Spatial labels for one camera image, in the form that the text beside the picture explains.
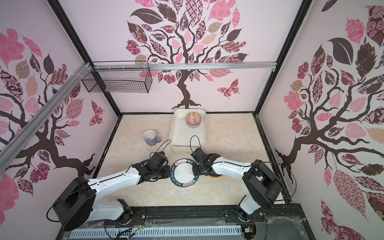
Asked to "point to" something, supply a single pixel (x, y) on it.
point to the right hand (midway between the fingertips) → (195, 168)
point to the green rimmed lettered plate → (182, 175)
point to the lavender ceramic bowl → (192, 126)
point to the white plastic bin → (187, 130)
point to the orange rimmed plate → (219, 176)
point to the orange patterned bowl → (193, 118)
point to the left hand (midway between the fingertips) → (170, 174)
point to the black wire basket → (122, 80)
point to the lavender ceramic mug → (150, 137)
